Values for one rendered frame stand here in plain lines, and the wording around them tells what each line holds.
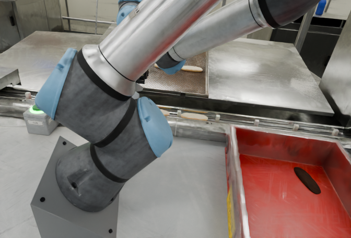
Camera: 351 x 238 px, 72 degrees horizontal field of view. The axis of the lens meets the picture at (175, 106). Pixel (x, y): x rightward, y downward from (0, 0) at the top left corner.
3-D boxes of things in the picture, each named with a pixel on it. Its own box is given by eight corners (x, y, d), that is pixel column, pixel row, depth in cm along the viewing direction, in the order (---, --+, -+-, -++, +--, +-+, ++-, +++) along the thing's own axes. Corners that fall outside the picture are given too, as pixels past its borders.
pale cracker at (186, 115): (179, 118, 87) (180, 116, 86) (180, 112, 90) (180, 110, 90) (208, 121, 87) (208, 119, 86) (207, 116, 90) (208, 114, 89)
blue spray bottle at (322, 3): (322, 15, 242) (330, -10, 232) (314, 14, 245) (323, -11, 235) (322, 14, 249) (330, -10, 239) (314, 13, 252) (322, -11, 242)
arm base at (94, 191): (114, 218, 54) (145, 195, 51) (50, 201, 45) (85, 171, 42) (110, 165, 65) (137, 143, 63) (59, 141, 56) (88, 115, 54)
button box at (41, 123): (27, 142, 79) (19, 112, 73) (41, 128, 86) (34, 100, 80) (52, 145, 79) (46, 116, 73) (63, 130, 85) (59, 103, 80)
